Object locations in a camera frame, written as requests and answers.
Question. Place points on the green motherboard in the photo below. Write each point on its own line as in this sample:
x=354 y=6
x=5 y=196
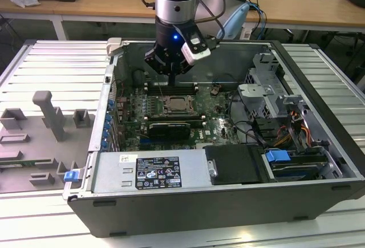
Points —
x=216 y=128

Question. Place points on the gray parts rack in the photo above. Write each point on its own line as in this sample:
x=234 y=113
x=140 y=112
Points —
x=42 y=134

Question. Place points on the silver power supply unit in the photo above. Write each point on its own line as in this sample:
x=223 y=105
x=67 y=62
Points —
x=114 y=171

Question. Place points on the CPU socket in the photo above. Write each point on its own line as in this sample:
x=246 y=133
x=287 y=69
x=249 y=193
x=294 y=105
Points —
x=164 y=111

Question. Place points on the black drive bay cover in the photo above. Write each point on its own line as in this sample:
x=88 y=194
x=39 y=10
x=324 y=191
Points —
x=233 y=164

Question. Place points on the black open PC case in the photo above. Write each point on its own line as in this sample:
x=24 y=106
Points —
x=199 y=213

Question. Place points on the hard disk in blue carrier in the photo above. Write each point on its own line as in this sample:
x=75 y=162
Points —
x=276 y=156

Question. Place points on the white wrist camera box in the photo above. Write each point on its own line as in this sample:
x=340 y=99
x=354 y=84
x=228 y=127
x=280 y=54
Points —
x=196 y=51

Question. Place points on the silver metal drive cage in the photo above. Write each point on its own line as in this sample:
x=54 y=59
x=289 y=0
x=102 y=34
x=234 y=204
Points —
x=265 y=97

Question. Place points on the black RAM slot bank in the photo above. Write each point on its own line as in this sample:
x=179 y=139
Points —
x=184 y=89
x=174 y=117

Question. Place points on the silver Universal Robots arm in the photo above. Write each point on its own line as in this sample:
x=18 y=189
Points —
x=175 y=0

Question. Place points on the black graphics card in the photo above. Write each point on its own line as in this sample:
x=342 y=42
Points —
x=169 y=130

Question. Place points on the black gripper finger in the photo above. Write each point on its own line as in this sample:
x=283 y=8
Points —
x=155 y=61
x=184 y=67

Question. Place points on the blue case latch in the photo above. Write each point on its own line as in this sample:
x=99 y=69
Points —
x=72 y=176

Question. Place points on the wooden desk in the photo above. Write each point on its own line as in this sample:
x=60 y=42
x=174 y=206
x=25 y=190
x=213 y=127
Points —
x=114 y=0

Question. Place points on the black cylindrical board component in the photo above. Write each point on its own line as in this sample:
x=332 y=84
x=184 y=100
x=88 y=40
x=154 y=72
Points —
x=138 y=77

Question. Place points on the gray case corner latch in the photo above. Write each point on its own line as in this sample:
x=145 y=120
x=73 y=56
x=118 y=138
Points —
x=113 y=47

